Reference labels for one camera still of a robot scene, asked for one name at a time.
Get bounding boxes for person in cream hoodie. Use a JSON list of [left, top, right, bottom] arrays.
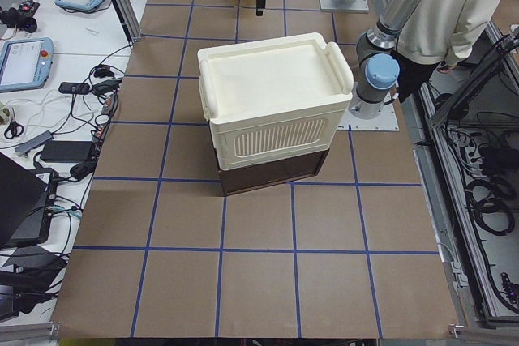
[[394, 0, 501, 103]]

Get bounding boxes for black scissors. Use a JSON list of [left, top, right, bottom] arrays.
[[3, 120, 24, 140]]

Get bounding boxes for black laptop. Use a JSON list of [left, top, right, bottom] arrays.
[[1, 155, 58, 249]]

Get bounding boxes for cream plastic storage box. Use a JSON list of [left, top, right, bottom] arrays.
[[197, 32, 354, 170]]

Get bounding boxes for blue teach pendant lower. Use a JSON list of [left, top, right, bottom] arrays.
[[1, 37, 54, 93]]

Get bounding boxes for black power adapter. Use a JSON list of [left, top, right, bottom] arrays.
[[41, 140, 92, 163]]

